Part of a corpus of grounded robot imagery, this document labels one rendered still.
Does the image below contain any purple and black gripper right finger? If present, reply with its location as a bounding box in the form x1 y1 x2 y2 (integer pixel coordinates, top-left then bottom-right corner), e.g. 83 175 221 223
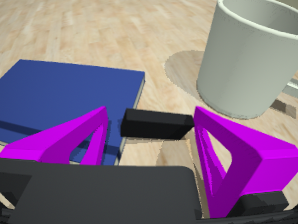
193 106 298 218

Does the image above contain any pale grey mug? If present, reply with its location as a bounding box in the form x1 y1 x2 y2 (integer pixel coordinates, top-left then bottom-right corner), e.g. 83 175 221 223
197 0 298 119

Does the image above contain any black rectangular tile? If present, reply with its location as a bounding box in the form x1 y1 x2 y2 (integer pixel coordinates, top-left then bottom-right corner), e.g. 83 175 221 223
120 108 195 140

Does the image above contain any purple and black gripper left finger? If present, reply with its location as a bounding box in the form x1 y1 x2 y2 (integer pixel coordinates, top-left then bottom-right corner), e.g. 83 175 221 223
0 106 108 165

